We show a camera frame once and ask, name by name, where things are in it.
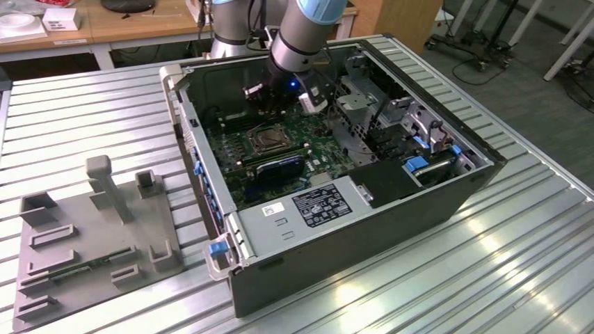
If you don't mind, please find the silver green CPU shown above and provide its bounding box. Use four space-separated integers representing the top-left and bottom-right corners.
256 128 282 146

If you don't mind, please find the black power supply label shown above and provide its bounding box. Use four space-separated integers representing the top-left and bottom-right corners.
290 183 352 229

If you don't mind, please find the white cardboard box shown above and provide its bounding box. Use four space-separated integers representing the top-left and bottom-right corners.
41 8 82 33

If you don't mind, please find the black graphics card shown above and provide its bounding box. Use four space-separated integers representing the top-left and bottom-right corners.
253 154 306 185

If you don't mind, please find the wooden desk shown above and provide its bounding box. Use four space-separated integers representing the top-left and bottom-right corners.
0 0 360 70

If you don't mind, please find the black plastic drive cover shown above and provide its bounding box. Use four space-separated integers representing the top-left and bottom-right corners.
346 161 421 209

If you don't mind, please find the green motherboard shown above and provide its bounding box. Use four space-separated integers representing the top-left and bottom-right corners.
205 104 356 212

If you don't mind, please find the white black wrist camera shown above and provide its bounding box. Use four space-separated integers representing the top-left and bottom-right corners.
296 73 329 116

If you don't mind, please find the green RAM stick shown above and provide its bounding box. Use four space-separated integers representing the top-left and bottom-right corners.
45 255 117 279

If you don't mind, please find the black wheeled stand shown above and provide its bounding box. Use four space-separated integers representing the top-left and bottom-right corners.
424 0 519 72

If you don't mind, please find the wooden cabinet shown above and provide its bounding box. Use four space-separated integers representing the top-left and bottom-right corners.
373 0 440 56

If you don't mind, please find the black monitor base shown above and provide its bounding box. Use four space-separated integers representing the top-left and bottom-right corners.
100 0 157 13

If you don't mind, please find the grey power supply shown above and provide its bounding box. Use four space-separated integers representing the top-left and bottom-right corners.
226 175 373 271

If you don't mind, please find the white table frame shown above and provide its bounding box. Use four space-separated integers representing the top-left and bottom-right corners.
447 0 543 48
541 0 594 83

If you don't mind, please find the white round plastic dish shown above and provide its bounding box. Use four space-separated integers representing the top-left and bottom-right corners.
0 12 46 39

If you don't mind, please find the dark grey PC case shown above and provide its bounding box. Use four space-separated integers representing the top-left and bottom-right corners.
158 33 507 319

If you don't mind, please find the black hanging cable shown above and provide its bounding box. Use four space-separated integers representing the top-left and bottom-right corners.
193 0 209 41

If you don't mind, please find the metal socket cover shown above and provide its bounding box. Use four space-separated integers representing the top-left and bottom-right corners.
248 124 290 154

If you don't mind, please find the silver metal drive cage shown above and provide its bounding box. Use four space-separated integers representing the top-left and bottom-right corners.
330 51 409 119

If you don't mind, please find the CPU socket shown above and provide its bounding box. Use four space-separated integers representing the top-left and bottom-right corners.
244 122 293 157

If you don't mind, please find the grey parts rack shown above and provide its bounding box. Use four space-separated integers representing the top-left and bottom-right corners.
9 155 189 331

